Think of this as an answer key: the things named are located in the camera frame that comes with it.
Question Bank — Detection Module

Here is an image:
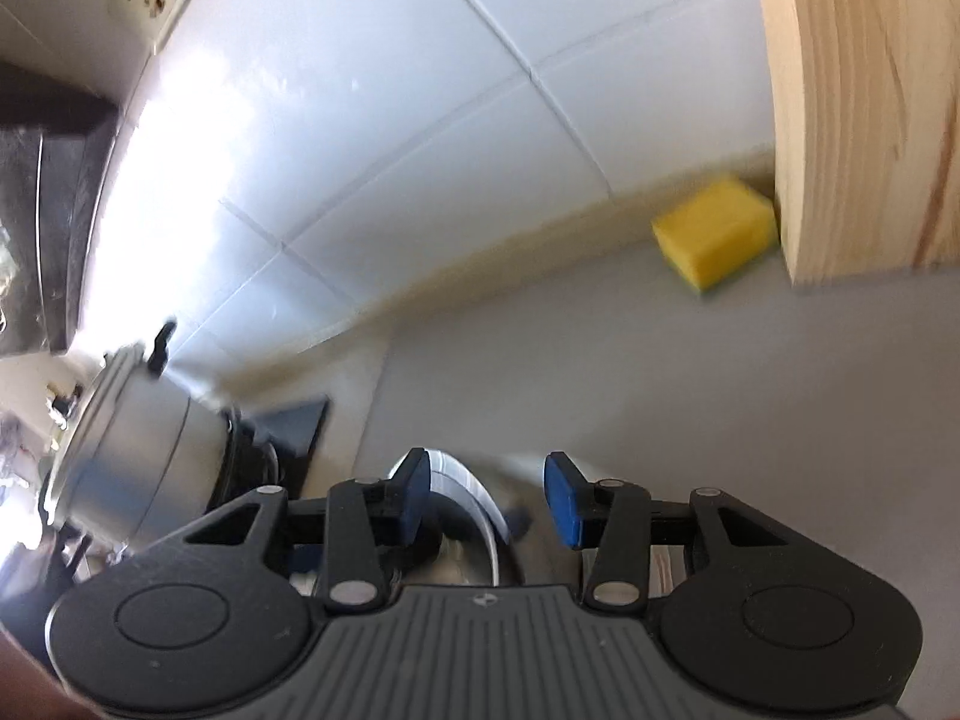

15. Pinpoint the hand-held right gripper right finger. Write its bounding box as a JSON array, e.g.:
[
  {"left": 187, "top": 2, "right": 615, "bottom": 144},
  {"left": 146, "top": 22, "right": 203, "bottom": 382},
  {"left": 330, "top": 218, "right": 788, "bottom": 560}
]
[{"left": 543, "top": 451, "right": 796, "bottom": 612}]

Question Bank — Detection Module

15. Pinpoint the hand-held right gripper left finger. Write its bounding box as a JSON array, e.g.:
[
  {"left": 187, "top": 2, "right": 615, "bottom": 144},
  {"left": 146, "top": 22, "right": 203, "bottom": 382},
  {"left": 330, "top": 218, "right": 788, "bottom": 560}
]
[{"left": 180, "top": 448, "right": 434, "bottom": 612}]

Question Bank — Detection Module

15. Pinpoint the black glass stove top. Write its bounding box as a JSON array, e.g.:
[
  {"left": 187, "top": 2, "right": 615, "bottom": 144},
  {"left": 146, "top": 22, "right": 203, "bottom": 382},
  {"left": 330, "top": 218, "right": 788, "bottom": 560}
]
[{"left": 217, "top": 397, "right": 332, "bottom": 496}]

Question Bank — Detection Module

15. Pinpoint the black stove burner support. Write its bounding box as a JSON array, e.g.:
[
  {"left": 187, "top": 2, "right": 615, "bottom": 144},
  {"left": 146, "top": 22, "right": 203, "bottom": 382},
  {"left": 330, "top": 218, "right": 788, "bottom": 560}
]
[{"left": 206, "top": 405, "right": 284, "bottom": 512}]

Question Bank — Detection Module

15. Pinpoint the large silver cooking pot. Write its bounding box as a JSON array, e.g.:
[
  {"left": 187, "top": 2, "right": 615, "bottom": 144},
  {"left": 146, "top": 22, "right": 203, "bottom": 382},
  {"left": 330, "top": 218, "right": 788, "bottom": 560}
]
[{"left": 37, "top": 319, "right": 235, "bottom": 550}]

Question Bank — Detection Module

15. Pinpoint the yellow sponge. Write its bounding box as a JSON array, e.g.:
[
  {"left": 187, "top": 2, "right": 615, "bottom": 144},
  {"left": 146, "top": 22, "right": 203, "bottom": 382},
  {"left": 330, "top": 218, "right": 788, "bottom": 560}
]
[{"left": 651, "top": 174, "right": 781, "bottom": 295}]

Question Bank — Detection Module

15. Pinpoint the dark range hood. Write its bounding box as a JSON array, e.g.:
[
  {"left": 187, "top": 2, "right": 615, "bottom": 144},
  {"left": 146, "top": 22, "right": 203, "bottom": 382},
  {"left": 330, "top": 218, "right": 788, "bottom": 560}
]
[{"left": 0, "top": 58, "right": 122, "bottom": 358}]

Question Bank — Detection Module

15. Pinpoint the light wooden board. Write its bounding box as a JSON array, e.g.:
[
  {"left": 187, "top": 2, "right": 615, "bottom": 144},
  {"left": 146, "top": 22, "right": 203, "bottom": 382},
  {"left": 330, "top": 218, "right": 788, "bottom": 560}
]
[{"left": 748, "top": 0, "right": 960, "bottom": 290}]

